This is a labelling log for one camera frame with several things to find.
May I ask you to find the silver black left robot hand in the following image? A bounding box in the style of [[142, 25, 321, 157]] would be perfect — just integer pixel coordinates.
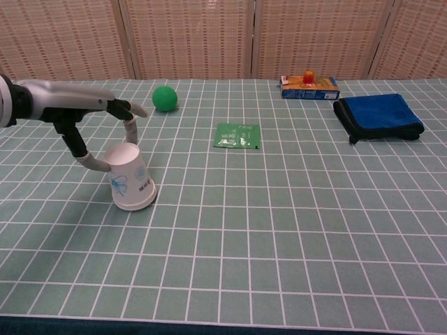
[[13, 79, 151, 172]]

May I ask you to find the green ball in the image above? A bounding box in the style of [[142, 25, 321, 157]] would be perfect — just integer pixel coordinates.
[[152, 85, 178, 112]]

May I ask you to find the bamboo folding screen panel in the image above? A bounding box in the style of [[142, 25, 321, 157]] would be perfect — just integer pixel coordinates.
[[251, 0, 401, 80], [0, 0, 142, 82], [369, 0, 447, 80], [117, 0, 260, 80]]

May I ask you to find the white paper cup blue print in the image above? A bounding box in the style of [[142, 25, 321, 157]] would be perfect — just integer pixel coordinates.
[[115, 193, 157, 213], [104, 142, 156, 207]]

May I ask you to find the orange and blue carton box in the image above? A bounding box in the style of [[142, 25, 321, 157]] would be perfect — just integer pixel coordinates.
[[279, 75, 341, 101]]

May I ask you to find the green foil sachet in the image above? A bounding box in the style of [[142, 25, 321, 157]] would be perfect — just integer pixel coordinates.
[[212, 122, 262, 151]]

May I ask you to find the green grid table mat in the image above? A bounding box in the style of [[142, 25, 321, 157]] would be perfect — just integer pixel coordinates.
[[0, 77, 447, 332]]

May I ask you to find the blue cloth with black edge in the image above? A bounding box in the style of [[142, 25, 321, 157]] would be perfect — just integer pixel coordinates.
[[332, 93, 426, 146]]

